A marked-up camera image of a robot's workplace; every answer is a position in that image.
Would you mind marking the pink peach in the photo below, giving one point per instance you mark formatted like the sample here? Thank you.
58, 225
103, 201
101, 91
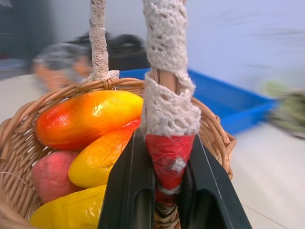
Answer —
51, 176

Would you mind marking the blue plastic tray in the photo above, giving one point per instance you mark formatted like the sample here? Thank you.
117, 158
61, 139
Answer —
226, 100

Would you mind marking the large red-orange mango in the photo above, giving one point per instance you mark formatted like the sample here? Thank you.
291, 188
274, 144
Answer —
88, 118

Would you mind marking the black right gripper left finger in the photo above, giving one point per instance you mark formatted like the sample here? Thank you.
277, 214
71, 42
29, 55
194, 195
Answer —
127, 190

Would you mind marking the green leafy bundle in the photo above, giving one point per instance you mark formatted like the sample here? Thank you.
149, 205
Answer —
286, 109

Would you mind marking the yellow fruit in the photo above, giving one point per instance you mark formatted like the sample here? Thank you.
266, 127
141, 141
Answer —
71, 210

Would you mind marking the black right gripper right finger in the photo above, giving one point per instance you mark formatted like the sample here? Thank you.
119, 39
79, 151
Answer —
212, 190

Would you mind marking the yellow-orange mango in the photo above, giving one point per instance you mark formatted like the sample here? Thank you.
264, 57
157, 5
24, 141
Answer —
100, 159

